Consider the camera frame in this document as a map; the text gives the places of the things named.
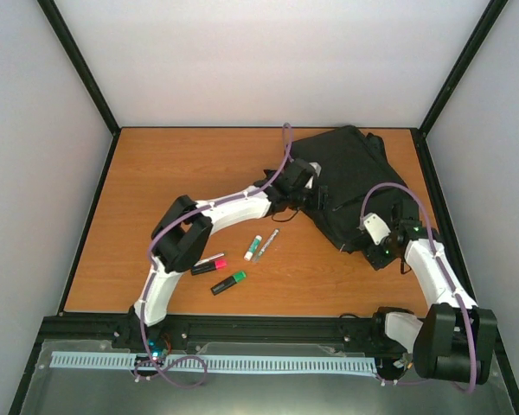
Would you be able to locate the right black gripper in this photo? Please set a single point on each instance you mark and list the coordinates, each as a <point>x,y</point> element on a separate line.
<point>377,259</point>

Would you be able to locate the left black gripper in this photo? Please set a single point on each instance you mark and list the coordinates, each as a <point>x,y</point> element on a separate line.
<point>320,198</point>

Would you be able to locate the black student backpack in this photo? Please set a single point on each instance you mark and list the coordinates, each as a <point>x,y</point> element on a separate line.
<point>352,163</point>

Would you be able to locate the green white marker pen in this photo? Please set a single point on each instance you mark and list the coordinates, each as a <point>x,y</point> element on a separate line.
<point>264,247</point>

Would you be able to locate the white green glue stick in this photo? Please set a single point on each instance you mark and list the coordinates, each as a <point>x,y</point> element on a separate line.
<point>251,250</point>

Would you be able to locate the green black highlighter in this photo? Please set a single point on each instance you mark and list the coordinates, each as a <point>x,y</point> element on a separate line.
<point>228,282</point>

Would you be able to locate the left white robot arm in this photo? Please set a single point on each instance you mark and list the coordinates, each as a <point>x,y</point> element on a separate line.
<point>180,238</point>

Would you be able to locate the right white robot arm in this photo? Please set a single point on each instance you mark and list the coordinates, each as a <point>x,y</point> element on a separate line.
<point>455,341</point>

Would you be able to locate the blue white marker pen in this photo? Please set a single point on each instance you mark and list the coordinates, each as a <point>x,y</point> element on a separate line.
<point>215,257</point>

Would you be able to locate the pink black highlighter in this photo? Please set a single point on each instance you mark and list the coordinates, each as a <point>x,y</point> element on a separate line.
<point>213,265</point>

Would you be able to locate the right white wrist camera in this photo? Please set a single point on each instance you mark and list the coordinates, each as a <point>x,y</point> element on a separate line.
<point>375,227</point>

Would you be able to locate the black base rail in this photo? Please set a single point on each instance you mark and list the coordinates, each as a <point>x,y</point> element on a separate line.
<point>184,333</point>

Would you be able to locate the light blue cable duct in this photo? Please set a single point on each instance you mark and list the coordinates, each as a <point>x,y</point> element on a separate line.
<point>217,364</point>

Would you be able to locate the right black frame post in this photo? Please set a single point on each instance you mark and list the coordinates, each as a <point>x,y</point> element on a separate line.
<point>475,41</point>

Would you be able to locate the black frame post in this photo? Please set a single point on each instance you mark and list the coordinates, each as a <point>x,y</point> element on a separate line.
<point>64,35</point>
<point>475,41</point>

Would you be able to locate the left black frame post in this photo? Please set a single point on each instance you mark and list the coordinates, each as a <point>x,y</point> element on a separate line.
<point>64,35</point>

